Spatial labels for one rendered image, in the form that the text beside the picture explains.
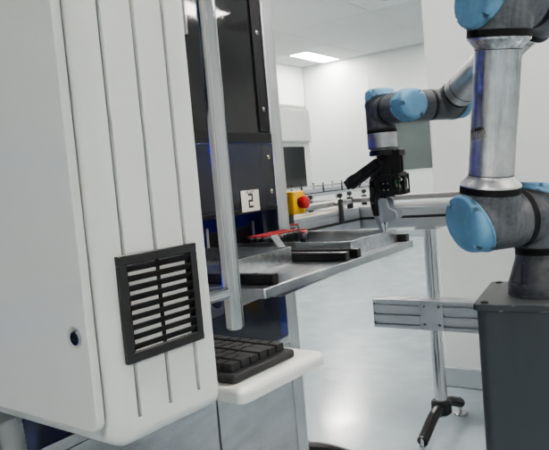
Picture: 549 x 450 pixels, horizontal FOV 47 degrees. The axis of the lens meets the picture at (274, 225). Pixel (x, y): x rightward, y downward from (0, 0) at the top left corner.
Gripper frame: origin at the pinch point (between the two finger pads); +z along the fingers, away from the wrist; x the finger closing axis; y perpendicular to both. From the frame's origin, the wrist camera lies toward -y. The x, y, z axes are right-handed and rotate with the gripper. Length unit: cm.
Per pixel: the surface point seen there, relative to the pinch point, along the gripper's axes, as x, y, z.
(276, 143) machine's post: 8.6, -36.0, -25.8
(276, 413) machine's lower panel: -3, -36, 53
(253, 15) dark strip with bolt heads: 3, -36, -63
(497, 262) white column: 144, -10, 31
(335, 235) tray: 5.7, -16.9, 2.0
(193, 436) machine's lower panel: -39, -36, 46
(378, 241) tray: -5.1, 1.4, 2.7
